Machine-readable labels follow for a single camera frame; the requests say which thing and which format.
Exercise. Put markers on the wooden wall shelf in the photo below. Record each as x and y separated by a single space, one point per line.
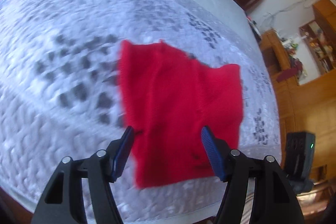
319 35

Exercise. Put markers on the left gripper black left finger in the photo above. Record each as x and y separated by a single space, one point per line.
62 199

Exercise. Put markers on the grey quilted bedspread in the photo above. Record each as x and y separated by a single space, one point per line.
59 94

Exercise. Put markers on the wooden desk cabinet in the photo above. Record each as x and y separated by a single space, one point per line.
308 107

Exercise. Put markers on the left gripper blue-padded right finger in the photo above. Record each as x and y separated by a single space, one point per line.
274 200

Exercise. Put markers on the dark red cloth on desk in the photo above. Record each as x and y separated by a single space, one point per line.
286 74

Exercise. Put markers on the red knit sweater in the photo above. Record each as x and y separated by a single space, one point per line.
168 98

